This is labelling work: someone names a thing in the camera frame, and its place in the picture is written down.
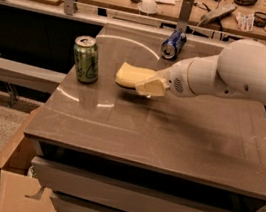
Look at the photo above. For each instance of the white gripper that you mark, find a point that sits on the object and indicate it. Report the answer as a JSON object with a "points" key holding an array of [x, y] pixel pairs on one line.
{"points": [[177, 78]]}

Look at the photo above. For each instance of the yellow sponge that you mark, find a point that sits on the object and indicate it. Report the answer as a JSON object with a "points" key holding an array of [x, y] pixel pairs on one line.
{"points": [[128, 75]]}

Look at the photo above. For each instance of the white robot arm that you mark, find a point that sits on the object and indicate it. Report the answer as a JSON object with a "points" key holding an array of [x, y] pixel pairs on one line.
{"points": [[239, 71]]}

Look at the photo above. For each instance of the blue pepsi can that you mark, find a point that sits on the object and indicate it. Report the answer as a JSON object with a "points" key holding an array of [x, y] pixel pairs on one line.
{"points": [[173, 44]]}

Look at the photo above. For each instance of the green soda can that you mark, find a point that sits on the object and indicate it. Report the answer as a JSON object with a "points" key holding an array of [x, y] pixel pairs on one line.
{"points": [[86, 59]]}

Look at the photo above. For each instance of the white face mask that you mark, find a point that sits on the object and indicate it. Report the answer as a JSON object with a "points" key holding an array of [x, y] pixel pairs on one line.
{"points": [[148, 7]]}

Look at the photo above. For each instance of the grey drawer cabinet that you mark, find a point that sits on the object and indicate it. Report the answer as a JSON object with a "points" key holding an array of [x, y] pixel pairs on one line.
{"points": [[103, 148]]}

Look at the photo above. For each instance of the grey power strip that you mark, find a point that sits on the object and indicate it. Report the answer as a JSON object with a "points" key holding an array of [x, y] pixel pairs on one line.
{"points": [[218, 13]]}

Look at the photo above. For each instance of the white printed packet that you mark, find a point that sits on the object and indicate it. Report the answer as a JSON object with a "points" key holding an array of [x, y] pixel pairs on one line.
{"points": [[244, 22]]}

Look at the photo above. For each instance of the black headphones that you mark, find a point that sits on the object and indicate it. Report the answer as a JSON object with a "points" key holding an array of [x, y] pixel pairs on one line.
{"points": [[245, 2]]}

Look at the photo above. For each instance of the small black bowl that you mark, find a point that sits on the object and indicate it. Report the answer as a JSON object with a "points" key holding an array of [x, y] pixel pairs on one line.
{"points": [[259, 19]]}

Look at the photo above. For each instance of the cardboard box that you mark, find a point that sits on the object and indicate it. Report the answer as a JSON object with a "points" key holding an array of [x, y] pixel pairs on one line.
{"points": [[19, 191]]}

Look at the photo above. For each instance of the metal bracket right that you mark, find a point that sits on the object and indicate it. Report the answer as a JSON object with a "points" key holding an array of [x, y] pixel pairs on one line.
{"points": [[184, 14]]}

